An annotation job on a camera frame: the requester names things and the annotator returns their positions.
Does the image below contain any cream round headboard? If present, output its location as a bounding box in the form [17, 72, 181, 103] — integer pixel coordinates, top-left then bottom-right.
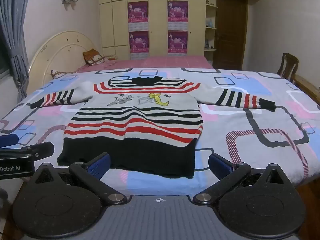
[29, 31, 102, 98]

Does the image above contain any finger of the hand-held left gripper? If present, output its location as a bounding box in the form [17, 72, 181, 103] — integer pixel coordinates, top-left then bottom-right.
[0, 133, 20, 148]
[0, 141, 55, 159]

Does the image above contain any dark wooden chair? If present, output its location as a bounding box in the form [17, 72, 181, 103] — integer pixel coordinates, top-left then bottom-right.
[276, 52, 299, 77]

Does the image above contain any orange patterned pillow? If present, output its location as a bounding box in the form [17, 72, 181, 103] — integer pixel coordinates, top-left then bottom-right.
[83, 49, 118, 66]

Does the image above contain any printed blanket with squares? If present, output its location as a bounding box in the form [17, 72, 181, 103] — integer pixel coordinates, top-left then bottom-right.
[0, 67, 320, 193]

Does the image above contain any grey curtain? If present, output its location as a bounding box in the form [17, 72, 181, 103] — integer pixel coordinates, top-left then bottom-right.
[0, 0, 33, 103]

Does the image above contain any brown wooden door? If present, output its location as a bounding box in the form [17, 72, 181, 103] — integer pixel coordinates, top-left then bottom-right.
[215, 0, 248, 71]

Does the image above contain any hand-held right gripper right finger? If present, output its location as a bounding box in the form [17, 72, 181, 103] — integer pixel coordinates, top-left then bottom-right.
[192, 152, 288, 205]

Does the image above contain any striped knit sweater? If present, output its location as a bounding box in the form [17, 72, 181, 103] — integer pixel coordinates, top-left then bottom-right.
[30, 76, 276, 179]

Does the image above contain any pink bed sheet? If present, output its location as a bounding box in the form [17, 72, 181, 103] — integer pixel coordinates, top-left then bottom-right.
[76, 55, 215, 73]

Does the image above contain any cream wardrobe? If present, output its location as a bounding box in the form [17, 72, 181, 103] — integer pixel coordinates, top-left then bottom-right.
[99, 0, 207, 60]

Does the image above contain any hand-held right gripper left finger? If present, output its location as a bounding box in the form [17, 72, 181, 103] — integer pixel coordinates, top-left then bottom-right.
[33, 152, 128, 205]

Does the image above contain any wooden bed frame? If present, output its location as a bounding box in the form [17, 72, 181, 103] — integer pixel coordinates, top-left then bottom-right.
[292, 74, 320, 98]

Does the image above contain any white brown patterned pillow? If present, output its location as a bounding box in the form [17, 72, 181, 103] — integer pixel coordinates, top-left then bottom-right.
[51, 70, 77, 79]

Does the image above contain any purple wall poster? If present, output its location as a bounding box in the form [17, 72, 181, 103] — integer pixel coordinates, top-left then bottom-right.
[129, 31, 150, 57]
[167, 0, 188, 30]
[167, 31, 188, 56]
[127, 1, 149, 31]

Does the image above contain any cream corner shelf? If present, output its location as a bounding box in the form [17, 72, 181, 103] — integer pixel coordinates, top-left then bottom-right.
[204, 0, 218, 61]

